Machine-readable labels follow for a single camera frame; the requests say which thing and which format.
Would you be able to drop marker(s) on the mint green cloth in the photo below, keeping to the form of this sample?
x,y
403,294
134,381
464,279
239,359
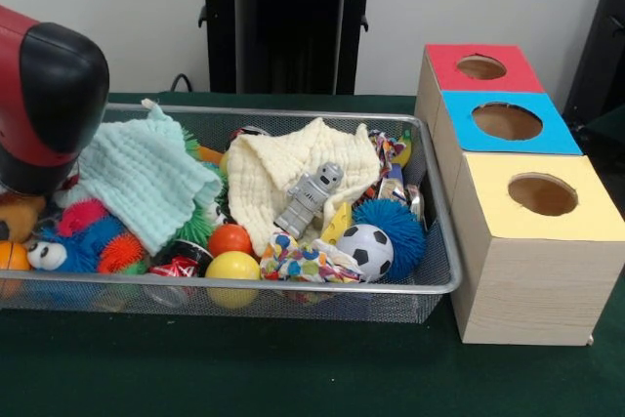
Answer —
x,y
146,173

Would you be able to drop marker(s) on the orange plush bear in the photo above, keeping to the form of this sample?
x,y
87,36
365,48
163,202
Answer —
x,y
19,214

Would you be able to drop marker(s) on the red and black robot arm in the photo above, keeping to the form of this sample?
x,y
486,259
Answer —
x,y
54,95

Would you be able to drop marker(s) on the silver mesh bin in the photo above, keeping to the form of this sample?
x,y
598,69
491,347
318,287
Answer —
x,y
342,304

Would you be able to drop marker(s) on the wooden box with three holes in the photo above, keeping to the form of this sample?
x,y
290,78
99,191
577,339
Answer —
x,y
537,290

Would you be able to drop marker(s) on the grey robot toy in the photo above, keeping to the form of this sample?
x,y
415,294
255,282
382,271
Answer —
x,y
305,197

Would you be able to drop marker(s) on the cream cloth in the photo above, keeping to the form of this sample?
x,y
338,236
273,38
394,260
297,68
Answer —
x,y
263,168

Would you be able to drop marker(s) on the small soccer ball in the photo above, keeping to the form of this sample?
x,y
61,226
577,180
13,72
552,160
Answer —
x,y
365,252

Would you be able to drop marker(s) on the orange ball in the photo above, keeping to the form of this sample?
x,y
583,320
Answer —
x,y
229,239

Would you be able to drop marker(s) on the blue spiky ball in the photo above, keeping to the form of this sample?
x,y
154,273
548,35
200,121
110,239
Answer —
x,y
407,236

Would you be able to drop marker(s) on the yellow ball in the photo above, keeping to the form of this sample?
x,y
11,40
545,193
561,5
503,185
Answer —
x,y
233,265

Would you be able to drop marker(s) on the dark green tablecloth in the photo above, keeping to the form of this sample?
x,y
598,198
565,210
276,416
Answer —
x,y
244,373

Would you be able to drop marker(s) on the blue spiky toy with eyes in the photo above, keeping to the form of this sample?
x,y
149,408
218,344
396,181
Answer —
x,y
78,253

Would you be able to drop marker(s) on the small orange basketball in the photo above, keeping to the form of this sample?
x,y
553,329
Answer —
x,y
12,257

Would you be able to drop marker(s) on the black chair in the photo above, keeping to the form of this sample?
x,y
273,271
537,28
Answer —
x,y
600,46

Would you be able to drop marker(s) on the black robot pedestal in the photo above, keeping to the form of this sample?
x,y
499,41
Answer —
x,y
293,21

